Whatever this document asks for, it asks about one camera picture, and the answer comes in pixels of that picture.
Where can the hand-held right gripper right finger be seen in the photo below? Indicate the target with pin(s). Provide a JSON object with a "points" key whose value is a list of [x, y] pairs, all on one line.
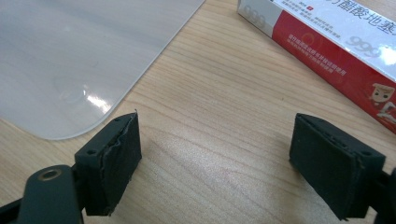
{"points": [[327, 168]]}

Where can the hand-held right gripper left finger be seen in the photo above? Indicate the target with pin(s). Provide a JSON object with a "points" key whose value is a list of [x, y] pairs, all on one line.
{"points": [[120, 161]]}

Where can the clear plastic storage box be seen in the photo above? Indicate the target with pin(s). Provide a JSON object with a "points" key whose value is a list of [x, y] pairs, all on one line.
{"points": [[77, 46]]}

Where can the red and white medicine box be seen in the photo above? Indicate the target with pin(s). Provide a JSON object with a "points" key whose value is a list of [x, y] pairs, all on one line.
{"points": [[314, 43]]}

